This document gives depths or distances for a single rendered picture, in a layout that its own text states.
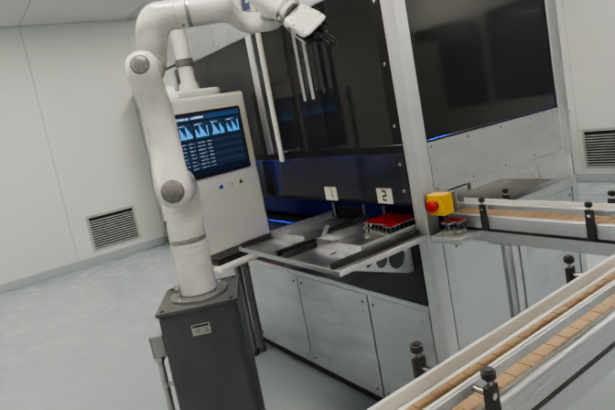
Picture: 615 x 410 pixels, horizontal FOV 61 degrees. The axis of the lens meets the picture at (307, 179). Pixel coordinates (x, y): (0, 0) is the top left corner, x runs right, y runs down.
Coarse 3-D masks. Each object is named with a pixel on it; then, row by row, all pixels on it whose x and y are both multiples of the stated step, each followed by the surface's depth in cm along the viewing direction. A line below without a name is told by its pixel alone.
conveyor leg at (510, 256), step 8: (504, 248) 177; (512, 248) 176; (504, 256) 178; (512, 256) 176; (504, 264) 178; (512, 264) 177; (504, 272) 180; (512, 272) 177; (512, 280) 177; (520, 280) 178; (512, 288) 178; (520, 288) 178; (512, 296) 179; (520, 296) 178; (512, 304) 179; (520, 304) 178; (512, 312) 180; (520, 312) 179
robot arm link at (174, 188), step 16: (128, 64) 154; (144, 64) 154; (160, 64) 163; (128, 80) 156; (144, 80) 155; (160, 80) 158; (144, 96) 159; (160, 96) 160; (144, 112) 162; (160, 112) 162; (160, 128) 162; (176, 128) 166; (160, 144) 162; (176, 144) 164; (160, 160) 161; (176, 160) 162; (160, 176) 160; (176, 176) 160; (160, 192) 159; (176, 192) 159; (192, 192) 163; (176, 208) 162
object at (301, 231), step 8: (320, 216) 239; (328, 216) 241; (368, 216) 222; (288, 224) 230; (296, 224) 231; (304, 224) 234; (312, 224) 236; (320, 224) 233; (328, 224) 230; (336, 224) 227; (344, 224) 214; (272, 232) 223; (280, 232) 217; (288, 232) 228; (296, 232) 226; (304, 232) 223; (312, 232) 220; (320, 232) 207; (288, 240) 213; (296, 240) 208; (304, 240) 203
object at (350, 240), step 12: (348, 228) 205; (360, 228) 208; (408, 228) 188; (324, 240) 192; (336, 240) 201; (348, 240) 198; (360, 240) 195; (372, 240) 191; (384, 240) 181; (348, 252) 181
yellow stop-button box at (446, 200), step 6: (438, 192) 180; (444, 192) 178; (450, 192) 177; (426, 198) 180; (432, 198) 178; (438, 198) 176; (444, 198) 175; (450, 198) 177; (438, 204) 176; (444, 204) 175; (450, 204) 177; (456, 204) 179; (438, 210) 177; (444, 210) 175; (450, 210) 177; (456, 210) 179
